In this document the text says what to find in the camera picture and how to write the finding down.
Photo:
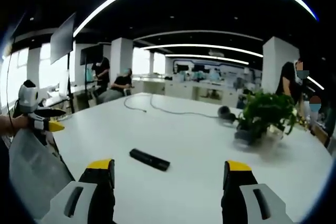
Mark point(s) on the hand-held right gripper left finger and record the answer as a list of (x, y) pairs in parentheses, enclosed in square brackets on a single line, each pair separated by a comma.
[(78, 197)]

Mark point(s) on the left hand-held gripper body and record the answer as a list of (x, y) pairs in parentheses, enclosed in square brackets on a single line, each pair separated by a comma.
[(27, 96)]

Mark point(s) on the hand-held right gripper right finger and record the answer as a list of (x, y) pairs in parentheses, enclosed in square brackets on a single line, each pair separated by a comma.
[(252, 200)]

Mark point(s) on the black remote control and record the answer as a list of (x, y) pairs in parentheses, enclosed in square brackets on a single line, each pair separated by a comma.
[(149, 159)]

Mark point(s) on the black screen stand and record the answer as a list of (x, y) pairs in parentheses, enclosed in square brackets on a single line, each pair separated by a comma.
[(70, 85)]

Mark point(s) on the clear plastic bag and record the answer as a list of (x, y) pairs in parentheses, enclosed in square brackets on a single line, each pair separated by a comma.
[(34, 171)]

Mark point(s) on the large black screen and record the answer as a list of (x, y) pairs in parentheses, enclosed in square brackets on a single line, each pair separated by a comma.
[(61, 40)]

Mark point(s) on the green potted plant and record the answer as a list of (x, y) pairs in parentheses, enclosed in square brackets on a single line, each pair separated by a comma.
[(265, 116)]

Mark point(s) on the dark round object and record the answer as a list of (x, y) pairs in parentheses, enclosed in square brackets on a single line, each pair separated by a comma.
[(226, 115)]

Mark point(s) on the brown wooden chair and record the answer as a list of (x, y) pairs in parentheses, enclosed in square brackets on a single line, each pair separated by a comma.
[(321, 134)]

